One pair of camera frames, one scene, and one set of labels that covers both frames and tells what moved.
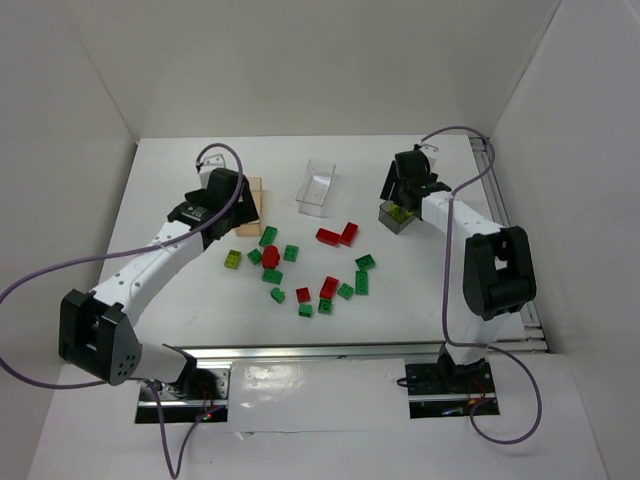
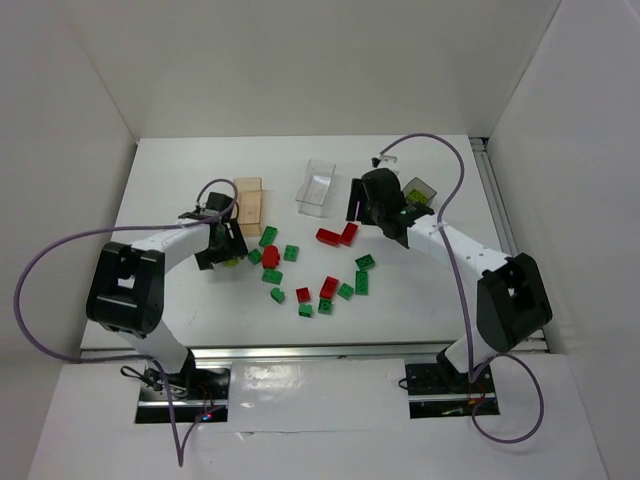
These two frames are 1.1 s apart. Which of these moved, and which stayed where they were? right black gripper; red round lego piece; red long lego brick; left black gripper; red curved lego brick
Moved: right black gripper; left black gripper
Stayed: red curved lego brick; red long lego brick; red round lego piece
